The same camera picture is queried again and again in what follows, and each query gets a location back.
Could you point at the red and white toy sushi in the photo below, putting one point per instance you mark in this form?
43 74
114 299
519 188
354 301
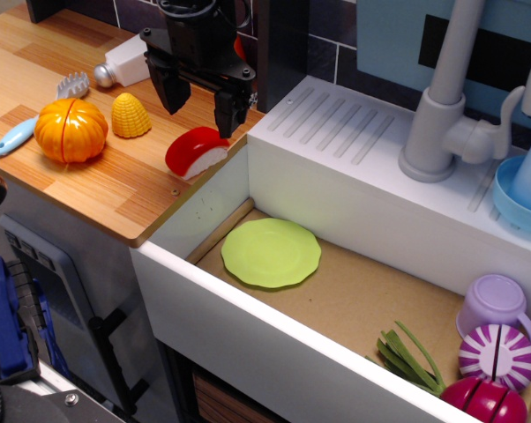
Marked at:
195 151

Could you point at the blue clamp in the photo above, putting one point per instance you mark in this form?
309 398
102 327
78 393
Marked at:
27 335

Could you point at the black vertical post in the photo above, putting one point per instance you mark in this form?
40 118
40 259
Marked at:
283 29

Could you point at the white salt shaker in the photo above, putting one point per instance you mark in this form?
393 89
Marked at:
124 65

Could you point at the green toy scallion leaves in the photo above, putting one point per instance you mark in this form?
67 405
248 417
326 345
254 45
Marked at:
400 361

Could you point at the blue handled pasta spoon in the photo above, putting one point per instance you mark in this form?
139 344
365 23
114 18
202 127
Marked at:
74 86

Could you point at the purple white toy onion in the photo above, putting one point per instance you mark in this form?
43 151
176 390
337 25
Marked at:
498 353

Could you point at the light blue wall panel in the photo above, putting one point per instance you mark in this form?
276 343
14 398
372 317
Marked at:
400 41

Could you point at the green plastic plate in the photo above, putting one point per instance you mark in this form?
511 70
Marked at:
271 253

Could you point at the grey toy oven door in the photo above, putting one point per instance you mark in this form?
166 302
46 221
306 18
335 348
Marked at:
91 278

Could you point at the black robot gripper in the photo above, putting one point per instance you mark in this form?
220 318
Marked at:
197 46

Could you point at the orange toy carrot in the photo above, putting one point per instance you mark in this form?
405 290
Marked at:
239 49

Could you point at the blue plastic bowl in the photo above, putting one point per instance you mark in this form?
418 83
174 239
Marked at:
517 214

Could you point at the magenta toy beet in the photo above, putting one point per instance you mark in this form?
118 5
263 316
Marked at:
486 400

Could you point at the white toy sink cabinet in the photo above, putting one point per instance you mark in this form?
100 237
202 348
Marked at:
393 250

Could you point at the yellow toy corn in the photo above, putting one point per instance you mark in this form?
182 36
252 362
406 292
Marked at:
129 117

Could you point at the purple plastic cup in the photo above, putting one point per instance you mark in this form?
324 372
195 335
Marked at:
493 299

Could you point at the grey toy faucet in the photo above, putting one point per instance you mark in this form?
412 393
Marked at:
440 131

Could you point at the orange toy pumpkin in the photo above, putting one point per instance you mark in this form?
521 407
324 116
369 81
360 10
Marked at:
71 131

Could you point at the black oven door handle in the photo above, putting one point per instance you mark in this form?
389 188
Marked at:
101 330

